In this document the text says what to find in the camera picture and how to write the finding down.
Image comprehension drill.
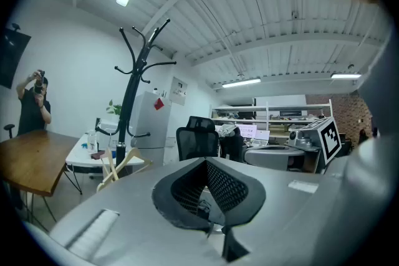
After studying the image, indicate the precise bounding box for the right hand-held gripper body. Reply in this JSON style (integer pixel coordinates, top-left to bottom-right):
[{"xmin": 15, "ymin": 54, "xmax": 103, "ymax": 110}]
[{"xmin": 244, "ymin": 116, "xmax": 342, "ymax": 174}]

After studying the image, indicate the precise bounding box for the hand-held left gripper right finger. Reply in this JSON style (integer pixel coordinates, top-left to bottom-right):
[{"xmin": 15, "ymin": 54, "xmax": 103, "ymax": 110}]
[{"xmin": 205, "ymin": 158, "xmax": 267, "ymax": 226}]

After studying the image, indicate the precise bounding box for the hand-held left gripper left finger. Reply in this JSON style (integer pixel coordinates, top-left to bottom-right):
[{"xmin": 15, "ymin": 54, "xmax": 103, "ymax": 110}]
[{"xmin": 151, "ymin": 158, "xmax": 209, "ymax": 230}]

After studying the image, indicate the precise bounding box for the open laptop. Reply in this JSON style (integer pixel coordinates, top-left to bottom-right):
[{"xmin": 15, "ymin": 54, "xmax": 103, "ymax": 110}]
[{"xmin": 255, "ymin": 130, "xmax": 271, "ymax": 146}]

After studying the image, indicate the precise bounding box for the black mesh office chair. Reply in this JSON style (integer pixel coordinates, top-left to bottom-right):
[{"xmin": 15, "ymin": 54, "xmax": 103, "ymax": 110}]
[{"xmin": 176, "ymin": 115, "xmax": 221, "ymax": 163}]

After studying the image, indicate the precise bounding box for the white shelf unit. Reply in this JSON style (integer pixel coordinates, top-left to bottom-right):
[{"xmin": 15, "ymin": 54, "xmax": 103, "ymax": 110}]
[{"xmin": 211, "ymin": 99, "xmax": 333, "ymax": 135}]

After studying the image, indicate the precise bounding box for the wooden clothes hanger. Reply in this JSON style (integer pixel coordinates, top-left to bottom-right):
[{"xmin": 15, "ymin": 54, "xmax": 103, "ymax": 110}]
[
  {"xmin": 104, "ymin": 146, "xmax": 121, "ymax": 181},
  {"xmin": 96, "ymin": 148, "xmax": 153, "ymax": 194}
]

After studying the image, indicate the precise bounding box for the pink lit monitor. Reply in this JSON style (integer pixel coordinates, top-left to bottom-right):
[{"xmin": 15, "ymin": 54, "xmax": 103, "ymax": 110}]
[{"xmin": 236, "ymin": 124, "xmax": 258, "ymax": 141}]

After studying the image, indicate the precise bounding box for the light jacket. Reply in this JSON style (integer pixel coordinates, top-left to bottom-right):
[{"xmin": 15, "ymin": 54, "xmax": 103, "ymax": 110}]
[{"xmin": 218, "ymin": 123, "xmax": 241, "ymax": 138}]

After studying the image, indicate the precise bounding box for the white refrigerator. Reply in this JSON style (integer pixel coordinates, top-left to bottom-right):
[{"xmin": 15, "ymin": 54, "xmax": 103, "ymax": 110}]
[{"xmin": 129, "ymin": 90, "xmax": 173, "ymax": 166}]

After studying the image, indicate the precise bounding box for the person's shirt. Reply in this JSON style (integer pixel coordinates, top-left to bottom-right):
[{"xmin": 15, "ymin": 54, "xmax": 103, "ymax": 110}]
[{"xmin": 357, "ymin": 4, "xmax": 399, "ymax": 166}]

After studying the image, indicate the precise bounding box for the clear water bottle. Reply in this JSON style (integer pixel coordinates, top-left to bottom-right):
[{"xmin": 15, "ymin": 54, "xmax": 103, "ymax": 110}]
[{"xmin": 88, "ymin": 130, "xmax": 98, "ymax": 154}]

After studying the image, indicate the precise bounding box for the green potted plant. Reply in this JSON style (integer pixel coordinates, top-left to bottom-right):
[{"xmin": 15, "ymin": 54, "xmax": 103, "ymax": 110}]
[{"xmin": 105, "ymin": 99, "xmax": 123, "ymax": 118}]

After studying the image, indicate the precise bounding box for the black coat rack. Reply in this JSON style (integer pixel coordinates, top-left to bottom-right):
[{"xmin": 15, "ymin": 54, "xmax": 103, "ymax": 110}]
[{"xmin": 113, "ymin": 18, "xmax": 177, "ymax": 179}]

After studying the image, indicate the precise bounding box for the white table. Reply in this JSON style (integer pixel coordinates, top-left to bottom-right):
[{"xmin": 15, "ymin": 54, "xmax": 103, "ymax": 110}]
[{"xmin": 65, "ymin": 132, "xmax": 120, "ymax": 179}]

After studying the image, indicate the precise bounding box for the wooden table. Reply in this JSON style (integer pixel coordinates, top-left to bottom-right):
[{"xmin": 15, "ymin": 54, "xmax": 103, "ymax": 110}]
[{"xmin": 0, "ymin": 129, "xmax": 84, "ymax": 228}]

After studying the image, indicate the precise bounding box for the black flat screen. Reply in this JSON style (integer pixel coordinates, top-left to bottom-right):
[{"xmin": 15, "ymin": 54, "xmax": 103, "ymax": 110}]
[{"xmin": 0, "ymin": 23, "xmax": 32, "ymax": 90}]

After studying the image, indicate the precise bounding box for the grey wall panel box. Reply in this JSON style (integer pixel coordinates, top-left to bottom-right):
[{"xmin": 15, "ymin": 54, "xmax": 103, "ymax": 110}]
[{"xmin": 169, "ymin": 76, "xmax": 190, "ymax": 107}]

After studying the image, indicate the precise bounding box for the black camera with lens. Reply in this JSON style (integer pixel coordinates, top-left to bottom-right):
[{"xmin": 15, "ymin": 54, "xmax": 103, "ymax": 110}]
[{"xmin": 33, "ymin": 70, "xmax": 46, "ymax": 94}]

